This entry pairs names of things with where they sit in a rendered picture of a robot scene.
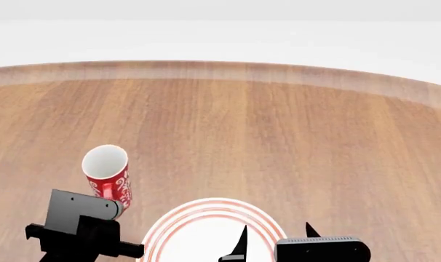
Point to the grey left gripper camera box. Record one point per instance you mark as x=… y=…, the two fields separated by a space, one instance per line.
x=73 y=208

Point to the grey gripper camera box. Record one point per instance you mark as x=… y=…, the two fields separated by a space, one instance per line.
x=320 y=249
x=73 y=208

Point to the red mug with white pattern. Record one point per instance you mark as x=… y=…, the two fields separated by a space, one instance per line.
x=106 y=163

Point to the white plate with red rings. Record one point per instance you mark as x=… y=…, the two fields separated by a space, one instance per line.
x=191 y=240

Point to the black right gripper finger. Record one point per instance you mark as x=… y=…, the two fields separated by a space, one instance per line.
x=311 y=232
x=241 y=247

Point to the grey right gripper camera box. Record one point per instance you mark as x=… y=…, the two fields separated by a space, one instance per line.
x=320 y=249

